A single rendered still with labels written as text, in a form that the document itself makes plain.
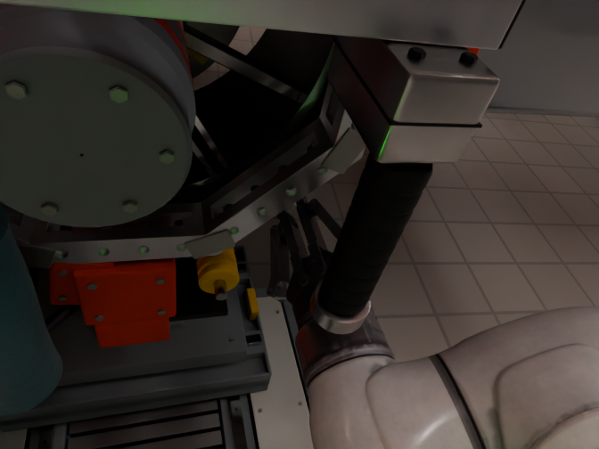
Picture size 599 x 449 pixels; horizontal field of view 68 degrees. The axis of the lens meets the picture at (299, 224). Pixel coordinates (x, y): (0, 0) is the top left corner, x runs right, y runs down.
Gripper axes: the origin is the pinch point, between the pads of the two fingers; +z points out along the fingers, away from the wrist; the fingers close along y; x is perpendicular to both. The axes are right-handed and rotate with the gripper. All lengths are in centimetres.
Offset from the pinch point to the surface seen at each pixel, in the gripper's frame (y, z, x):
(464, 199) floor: 26, 66, -116
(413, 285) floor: -4, 27, -86
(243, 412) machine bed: -41, -6, -39
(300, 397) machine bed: -32, -5, -48
